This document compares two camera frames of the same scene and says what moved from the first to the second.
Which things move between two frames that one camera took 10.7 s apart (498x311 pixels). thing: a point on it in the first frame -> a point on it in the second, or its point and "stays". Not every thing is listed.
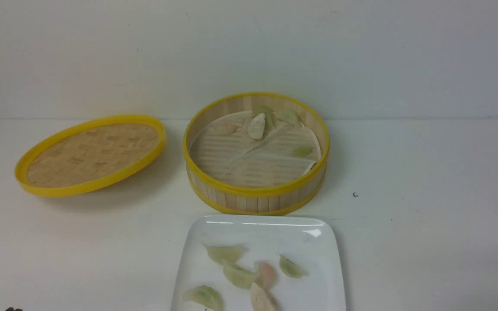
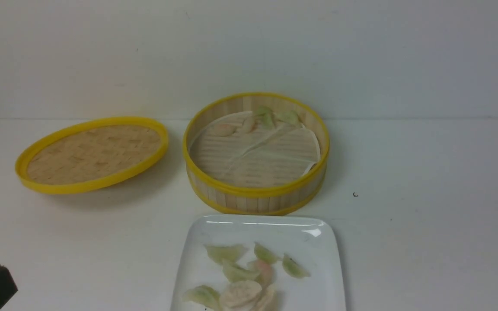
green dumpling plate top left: [227, 255] stays
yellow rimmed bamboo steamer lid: [88, 154] stays
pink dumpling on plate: [266, 276] stays
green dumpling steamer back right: [287, 115] stays
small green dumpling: [301, 150] -> [263, 254]
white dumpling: [256, 128] -> [247, 124]
